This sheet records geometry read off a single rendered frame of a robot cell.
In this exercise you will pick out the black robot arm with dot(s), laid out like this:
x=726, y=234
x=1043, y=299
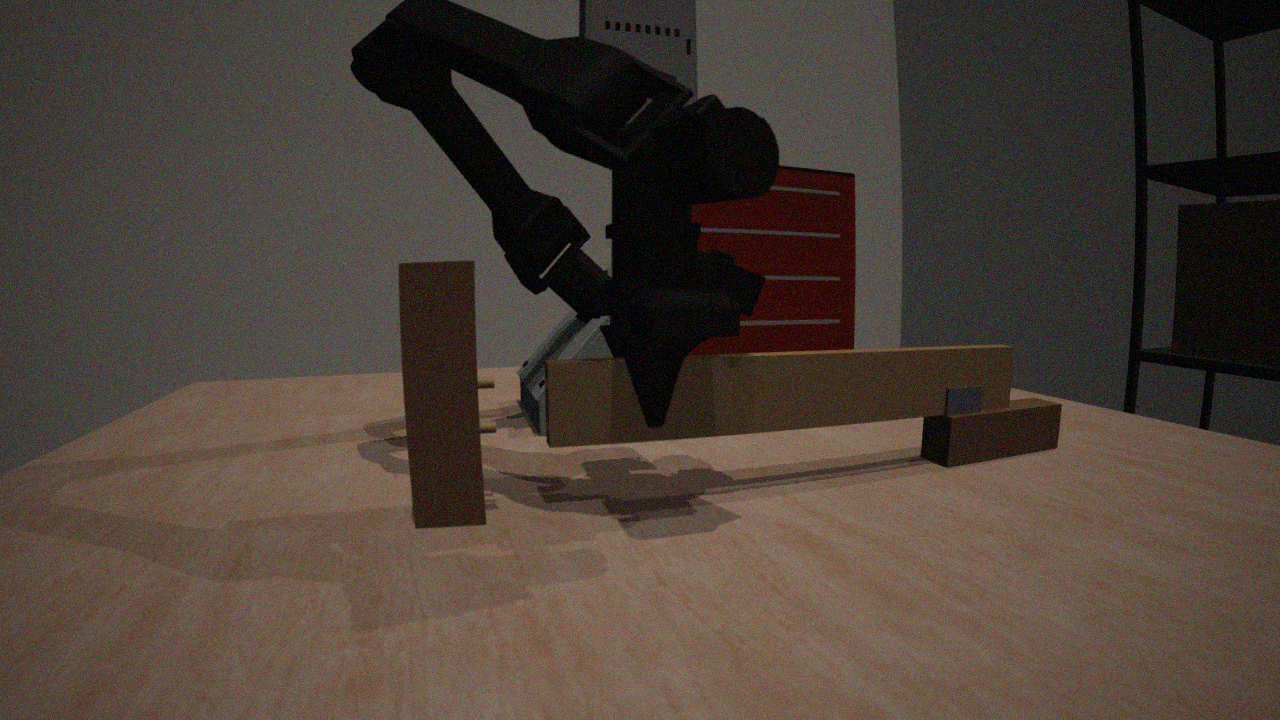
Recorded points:
x=579, y=94

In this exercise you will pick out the long wooden bed rail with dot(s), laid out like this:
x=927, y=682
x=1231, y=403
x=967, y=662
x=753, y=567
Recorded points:
x=593, y=401

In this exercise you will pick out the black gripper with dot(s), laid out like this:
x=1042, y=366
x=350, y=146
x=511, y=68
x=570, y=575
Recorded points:
x=655, y=324

